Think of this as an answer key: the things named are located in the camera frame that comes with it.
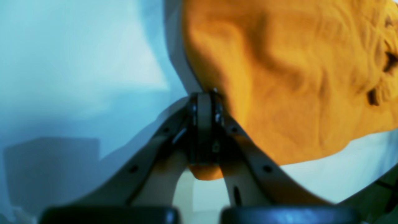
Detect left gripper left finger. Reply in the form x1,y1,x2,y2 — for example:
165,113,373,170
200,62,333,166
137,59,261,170
39,93,202,224

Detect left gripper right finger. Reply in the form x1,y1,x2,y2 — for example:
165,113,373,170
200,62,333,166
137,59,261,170
204,93,360,224

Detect orange t-shirt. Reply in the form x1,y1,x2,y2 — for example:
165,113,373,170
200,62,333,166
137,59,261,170
181,0,397,165

